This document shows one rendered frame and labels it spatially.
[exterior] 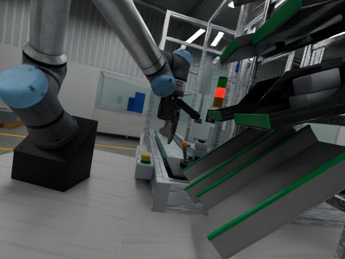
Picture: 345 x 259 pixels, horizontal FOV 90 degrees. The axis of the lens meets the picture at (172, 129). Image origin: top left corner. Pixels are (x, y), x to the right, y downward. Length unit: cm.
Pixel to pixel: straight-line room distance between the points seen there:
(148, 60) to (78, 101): 842
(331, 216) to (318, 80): 72
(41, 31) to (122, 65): 825
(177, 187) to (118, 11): 50
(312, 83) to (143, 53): 36
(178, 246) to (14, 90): 57
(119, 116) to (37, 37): 513
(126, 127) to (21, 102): 523
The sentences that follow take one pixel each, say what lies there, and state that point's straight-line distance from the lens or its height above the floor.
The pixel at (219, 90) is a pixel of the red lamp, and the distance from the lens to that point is 95.
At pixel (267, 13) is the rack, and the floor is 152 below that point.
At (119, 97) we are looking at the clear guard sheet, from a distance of 572.
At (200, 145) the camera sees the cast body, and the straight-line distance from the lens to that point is 72.
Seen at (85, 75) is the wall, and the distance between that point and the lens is 888.
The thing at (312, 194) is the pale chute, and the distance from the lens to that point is 33.
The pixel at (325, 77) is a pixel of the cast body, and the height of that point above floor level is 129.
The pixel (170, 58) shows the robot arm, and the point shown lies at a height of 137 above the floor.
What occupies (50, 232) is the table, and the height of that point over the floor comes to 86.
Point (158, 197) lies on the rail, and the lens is 60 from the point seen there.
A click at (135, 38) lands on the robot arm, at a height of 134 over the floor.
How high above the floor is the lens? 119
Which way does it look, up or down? 6 degrees down
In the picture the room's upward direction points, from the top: 11 degrees clockwise
